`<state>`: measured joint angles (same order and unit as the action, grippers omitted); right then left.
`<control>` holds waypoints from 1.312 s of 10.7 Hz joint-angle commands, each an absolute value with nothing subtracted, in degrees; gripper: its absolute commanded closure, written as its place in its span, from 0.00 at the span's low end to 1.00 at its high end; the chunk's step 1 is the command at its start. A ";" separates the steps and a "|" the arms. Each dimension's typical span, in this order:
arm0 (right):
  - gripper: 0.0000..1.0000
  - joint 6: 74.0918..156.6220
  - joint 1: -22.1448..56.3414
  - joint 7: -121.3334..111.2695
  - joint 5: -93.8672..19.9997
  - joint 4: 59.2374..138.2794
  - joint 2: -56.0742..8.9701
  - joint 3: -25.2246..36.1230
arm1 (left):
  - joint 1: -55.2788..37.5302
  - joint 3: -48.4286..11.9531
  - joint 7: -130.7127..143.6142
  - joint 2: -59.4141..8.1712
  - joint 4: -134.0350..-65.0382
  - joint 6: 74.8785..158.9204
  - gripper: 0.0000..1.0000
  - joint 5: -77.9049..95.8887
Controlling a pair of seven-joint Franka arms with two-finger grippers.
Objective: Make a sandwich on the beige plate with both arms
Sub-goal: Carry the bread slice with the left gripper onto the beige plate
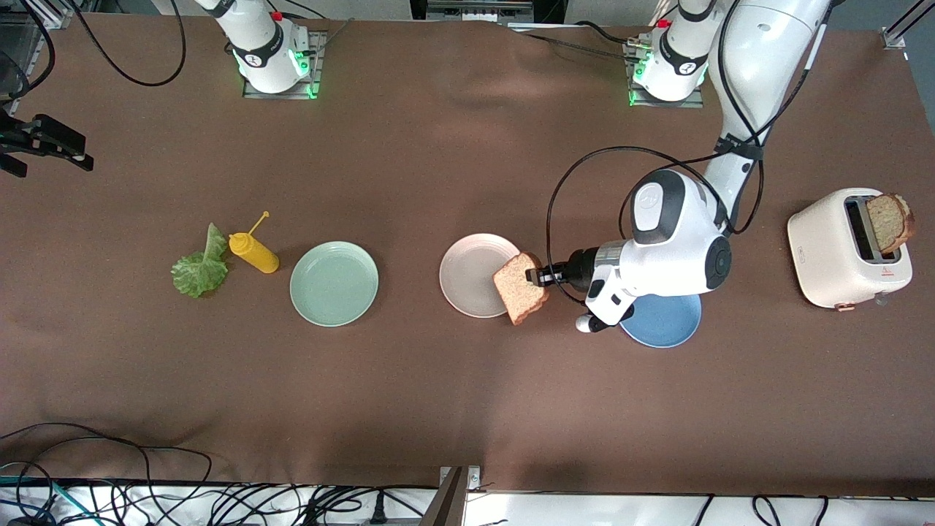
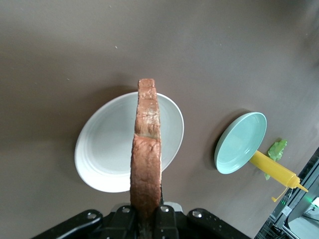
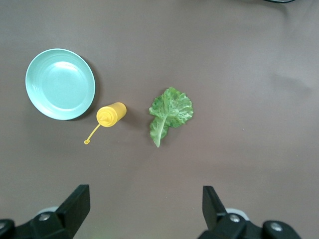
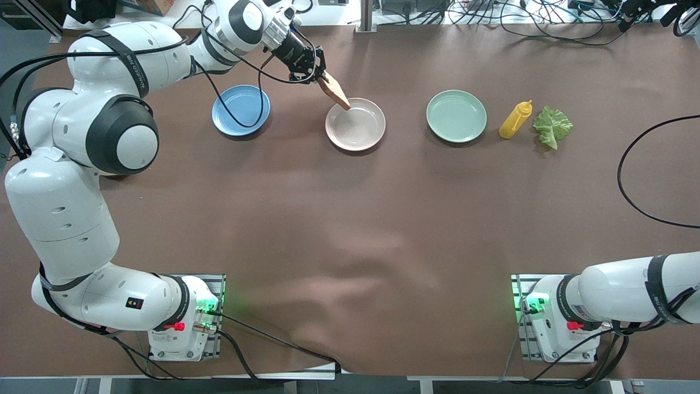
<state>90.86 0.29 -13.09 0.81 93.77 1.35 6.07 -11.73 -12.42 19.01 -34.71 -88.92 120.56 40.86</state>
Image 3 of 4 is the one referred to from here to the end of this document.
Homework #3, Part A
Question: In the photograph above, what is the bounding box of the yellow squeeze bottle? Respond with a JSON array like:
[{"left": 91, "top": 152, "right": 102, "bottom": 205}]
[{"left": 84, "top": 102, "right": 127, "bottom": 145}]

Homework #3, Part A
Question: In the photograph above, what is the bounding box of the brown table cloth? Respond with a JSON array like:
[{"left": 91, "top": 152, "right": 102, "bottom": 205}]
[{"left": 0, "top": 0, "right": 319, "bottom": 239}]

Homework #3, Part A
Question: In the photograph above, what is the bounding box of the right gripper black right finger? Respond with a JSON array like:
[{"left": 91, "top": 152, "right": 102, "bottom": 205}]
[{"left": 196, "top": 185, "right": 303, "bottom": 239}]

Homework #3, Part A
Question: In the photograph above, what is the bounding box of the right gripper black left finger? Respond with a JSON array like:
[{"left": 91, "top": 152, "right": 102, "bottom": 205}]
[{"left": 0, "top": 184, "right": 91, "bottom": 239}]

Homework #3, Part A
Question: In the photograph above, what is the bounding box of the mint green plate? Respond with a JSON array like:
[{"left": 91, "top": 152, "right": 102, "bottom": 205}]
[{"left": 25, "top": 48, "right": 96, "bottom": 121}]

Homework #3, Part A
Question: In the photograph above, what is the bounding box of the green lettuce leaf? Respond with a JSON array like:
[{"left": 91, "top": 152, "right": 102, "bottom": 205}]
[{"left": 149, "top": 87, "right": 194, "bottom": 148}]

